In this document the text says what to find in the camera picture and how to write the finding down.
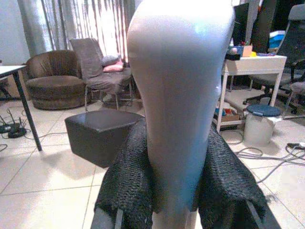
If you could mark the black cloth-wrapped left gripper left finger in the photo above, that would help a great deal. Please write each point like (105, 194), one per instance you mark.
(129, 176)

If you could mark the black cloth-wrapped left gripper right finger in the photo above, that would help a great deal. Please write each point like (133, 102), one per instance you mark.
(228, 181)

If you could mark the black leather cube ottoman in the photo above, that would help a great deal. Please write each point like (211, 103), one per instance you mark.
(100, 136)

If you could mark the white bucket with blue lid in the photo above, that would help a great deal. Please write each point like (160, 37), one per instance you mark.
(261, 124)

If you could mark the cardboard box with toys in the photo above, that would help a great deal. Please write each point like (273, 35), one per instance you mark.
(228, 115)

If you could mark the black power strip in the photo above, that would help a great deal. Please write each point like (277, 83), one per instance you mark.
(296, 145)

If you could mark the grey cloth-covered chair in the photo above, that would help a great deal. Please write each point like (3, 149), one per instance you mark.
(102, 74)

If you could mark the pink cushion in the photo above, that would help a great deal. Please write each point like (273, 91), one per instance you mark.
(113, 68)

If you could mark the white side table with shelf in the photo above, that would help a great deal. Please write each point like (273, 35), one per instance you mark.
(252, 71)

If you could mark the grey cushion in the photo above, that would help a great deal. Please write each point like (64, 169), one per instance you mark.
(110, 59)

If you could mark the brown round tub armchair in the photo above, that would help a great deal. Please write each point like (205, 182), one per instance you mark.
(53, 80)

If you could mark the black tissue box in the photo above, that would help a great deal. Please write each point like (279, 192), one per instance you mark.
(232, 56)

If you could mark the black wifi router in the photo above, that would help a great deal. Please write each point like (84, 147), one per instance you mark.
(10, 125)

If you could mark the orange cardboard box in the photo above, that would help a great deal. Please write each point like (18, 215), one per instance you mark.
(247, 50)

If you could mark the white table with black legs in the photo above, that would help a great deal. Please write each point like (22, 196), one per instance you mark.
(21, 95)

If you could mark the black mesh office chair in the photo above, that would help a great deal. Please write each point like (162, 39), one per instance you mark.
(289, 59)

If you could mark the blue plastic container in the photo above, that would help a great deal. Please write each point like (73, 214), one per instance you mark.
(276, 39)

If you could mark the black computer monitor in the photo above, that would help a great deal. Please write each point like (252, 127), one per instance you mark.
(240, 23)

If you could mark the striped window curtain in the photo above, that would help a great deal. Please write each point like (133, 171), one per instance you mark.
(78, 26)

